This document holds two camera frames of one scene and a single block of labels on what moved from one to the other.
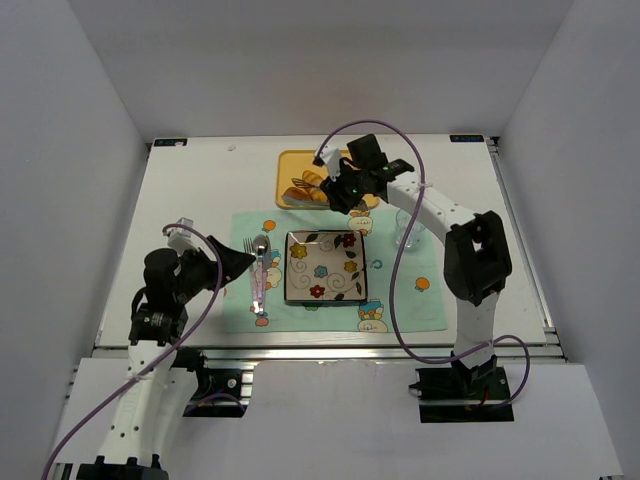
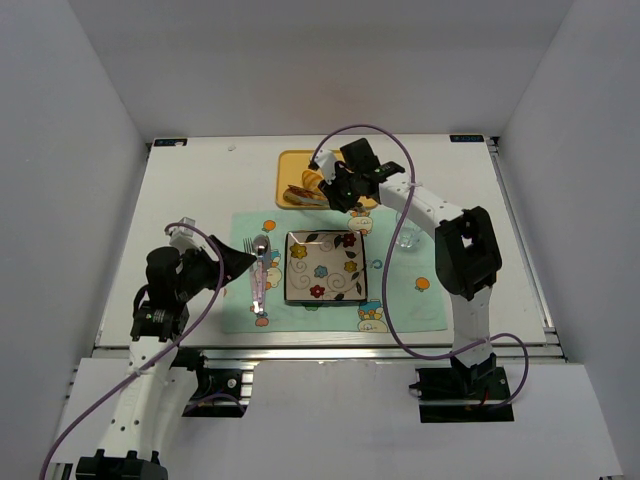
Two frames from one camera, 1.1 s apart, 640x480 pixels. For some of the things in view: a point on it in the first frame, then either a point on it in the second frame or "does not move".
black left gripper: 211,265 does not move
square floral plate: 325,266 does not move
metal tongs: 303,183 → 295,198
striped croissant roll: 313,178 does not move
